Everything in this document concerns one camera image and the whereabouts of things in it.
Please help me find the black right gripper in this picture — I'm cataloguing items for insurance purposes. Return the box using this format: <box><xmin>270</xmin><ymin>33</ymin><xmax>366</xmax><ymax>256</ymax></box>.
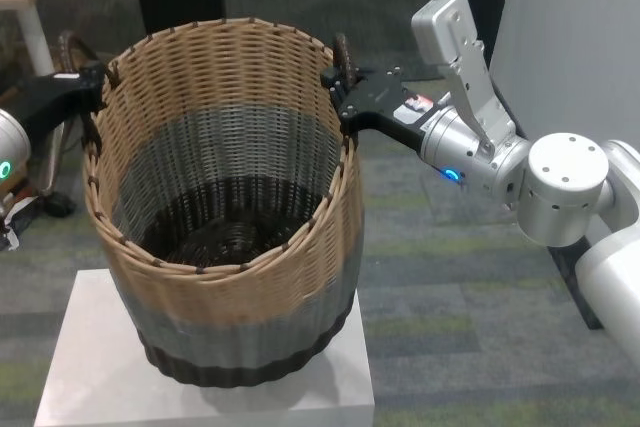
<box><xmin>320</xmin><ymin>65</ymin><xmax>442</xmax><ymax>154</ymax></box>

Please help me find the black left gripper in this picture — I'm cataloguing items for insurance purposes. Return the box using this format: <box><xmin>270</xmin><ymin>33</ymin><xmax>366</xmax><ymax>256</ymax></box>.
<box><xmin>9</xmin><ymin>61</ymin><xmax>109</xmax><ymax>144</ymax></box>

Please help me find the tan grey woven laundry basket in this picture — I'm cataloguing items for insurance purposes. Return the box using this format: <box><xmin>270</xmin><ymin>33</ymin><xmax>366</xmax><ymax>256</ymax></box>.
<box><xmin>54</xmin><ymin>16</ymin><xmax>366</xmax><ymax>390</ymax></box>

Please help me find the wooden desk with white leg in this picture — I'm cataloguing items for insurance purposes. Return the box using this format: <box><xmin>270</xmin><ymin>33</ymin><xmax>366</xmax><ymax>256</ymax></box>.
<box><xmin>0</xmin><ymin>0</ymin><xmax>69</xmax><ymax>77</ymax></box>

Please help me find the black caster wheel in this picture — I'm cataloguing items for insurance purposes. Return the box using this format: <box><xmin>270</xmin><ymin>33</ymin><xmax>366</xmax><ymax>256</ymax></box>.
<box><xmin>41</xmin><ymin>190</ymin><xmax>78</xmax><ymax>219</ymax></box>

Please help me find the black wall baseboard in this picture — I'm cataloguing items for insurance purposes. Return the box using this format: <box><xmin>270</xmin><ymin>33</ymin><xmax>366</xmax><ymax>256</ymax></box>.
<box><xmin>545</xmin><ymin>243</ymin><xmax>609</xmax><ymax>333</ymax></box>

